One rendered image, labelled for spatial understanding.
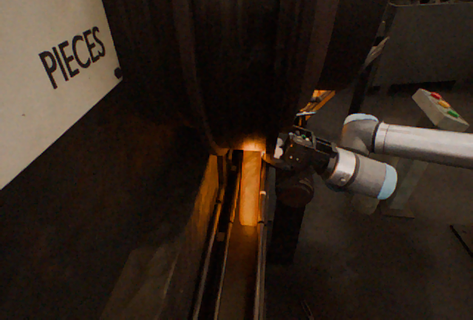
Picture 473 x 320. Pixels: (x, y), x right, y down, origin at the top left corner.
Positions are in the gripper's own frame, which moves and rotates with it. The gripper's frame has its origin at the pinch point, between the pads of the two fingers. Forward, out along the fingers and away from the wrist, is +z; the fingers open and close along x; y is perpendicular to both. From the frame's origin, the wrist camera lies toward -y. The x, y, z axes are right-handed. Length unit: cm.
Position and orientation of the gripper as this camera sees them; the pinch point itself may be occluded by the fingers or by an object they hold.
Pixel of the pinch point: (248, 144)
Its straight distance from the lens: 67.5
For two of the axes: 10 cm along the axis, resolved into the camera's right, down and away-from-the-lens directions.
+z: -9.4, -3.1, -1.0
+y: 3.1, -7.3, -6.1
